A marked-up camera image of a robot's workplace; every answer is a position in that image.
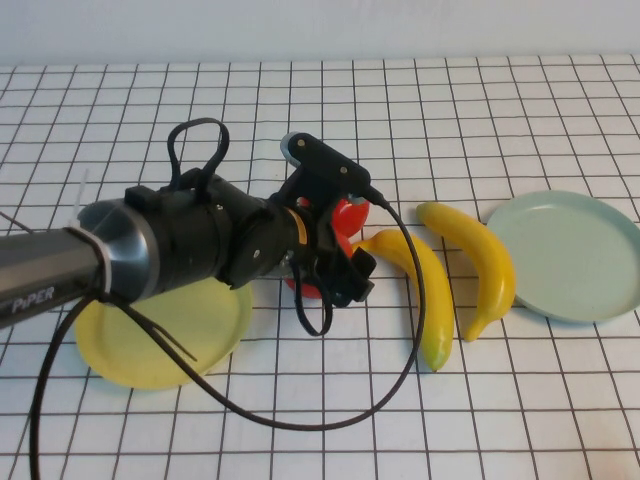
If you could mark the white zip tie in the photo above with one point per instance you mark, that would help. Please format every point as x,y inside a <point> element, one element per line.
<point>97,250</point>

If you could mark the red apple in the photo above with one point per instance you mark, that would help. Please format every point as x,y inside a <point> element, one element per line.
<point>352,217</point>
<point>305,291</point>

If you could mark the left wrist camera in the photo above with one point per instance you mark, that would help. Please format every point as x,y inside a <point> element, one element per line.
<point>330,160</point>

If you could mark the yellow banana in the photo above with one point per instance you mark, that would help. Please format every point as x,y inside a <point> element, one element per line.
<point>485,255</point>
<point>437,310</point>

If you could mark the light blue round plate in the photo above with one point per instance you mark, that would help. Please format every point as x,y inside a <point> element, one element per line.
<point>570,260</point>

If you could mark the yellow round plate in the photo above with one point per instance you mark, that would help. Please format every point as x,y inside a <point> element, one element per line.
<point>165,350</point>

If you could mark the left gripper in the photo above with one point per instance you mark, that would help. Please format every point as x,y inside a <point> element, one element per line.
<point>312,235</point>

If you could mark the white grid-pattern tablecloth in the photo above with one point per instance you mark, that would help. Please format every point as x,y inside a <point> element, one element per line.
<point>500,425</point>

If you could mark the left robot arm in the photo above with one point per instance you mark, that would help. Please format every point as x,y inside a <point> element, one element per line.
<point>175,235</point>

